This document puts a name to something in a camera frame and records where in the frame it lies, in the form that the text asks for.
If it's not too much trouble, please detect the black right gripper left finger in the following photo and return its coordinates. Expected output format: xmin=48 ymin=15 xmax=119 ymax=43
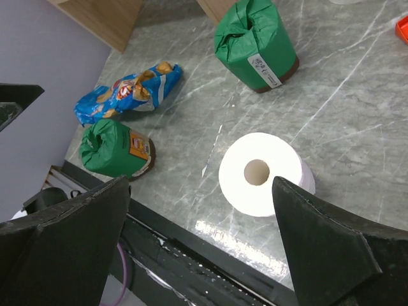
xmin=1 ymin=177 xmax=130 ymax=305

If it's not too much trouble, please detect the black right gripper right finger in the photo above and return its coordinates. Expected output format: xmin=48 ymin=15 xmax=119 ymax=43
xmin=272 ymin=177 xmax=407 ymax=305

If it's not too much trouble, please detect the green roll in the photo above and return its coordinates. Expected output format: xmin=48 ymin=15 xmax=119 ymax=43
xmin=214 ymin=1 xmax=300 ymax=93
xmin=79 ymin=119 xmax=156 ymax=179

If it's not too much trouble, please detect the blue chips bag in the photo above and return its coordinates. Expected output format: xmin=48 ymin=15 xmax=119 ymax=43
xmin=74 ymin=61 xmax=183 ymax=126

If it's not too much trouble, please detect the wooden shelf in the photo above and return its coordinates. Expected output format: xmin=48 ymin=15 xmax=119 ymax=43
xmin=49 ymin=1 xmax=235 ymax=53

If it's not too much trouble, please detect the white paper towel roll front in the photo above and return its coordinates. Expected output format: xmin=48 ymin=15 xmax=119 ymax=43
xmin=219 ymin=133 xmax=316 ymax=217

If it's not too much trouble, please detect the orange razor package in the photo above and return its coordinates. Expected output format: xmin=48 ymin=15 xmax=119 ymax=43
xmin=395 ymin=15 xmax=408 ymax=45

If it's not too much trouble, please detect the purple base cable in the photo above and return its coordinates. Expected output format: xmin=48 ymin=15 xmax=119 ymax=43
xmin=106 ymin=242 xmax=128 ymax=306

